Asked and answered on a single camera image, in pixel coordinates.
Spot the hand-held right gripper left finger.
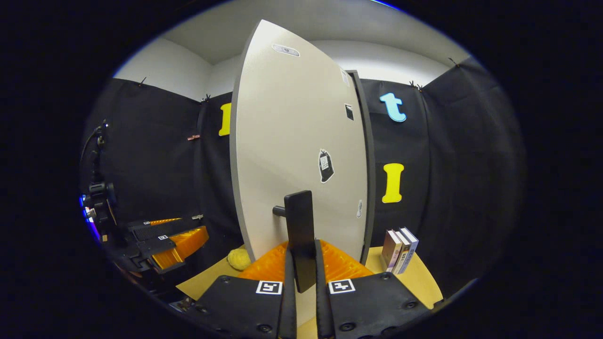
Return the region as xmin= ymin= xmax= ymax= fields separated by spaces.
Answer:
xmin=196 ymin=240 xmax=298 ymax=339

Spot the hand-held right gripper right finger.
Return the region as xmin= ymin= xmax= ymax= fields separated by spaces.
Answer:
xmin=315 ymin=239 xmax=432 ymax=339

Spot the black cabinet door handle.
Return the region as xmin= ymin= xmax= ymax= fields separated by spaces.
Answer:
xmin=272 ymin=190 xmax=317 ymax=293

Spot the pale cabinet door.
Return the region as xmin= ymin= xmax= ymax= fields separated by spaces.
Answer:
xmin=229 ymin=20 xmax=369 ymax=264

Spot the yellow soft ball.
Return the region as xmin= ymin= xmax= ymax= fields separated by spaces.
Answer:
xmin=227 ymin=248 xmax=252 ymax=272

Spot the brown cover book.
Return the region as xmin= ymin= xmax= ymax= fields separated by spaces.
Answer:
xmin=381 ymin=229 xmax=402 ymax=273

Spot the white spine book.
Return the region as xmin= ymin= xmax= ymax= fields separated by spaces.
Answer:
xmin=392 ymin=230 xmax=411 ymax=275

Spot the blue-grey spine book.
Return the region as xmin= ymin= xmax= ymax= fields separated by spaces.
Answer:
xmin=399 ymin=227 xmax=419 ymax=274

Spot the black backdrop cloth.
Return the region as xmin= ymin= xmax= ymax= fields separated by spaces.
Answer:
xmin=80 ymin=56 xmax=527 ymax=302

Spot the black cable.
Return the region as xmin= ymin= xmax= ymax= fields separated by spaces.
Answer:
xmin=79 ymin=121 xmax=109 ymax=185

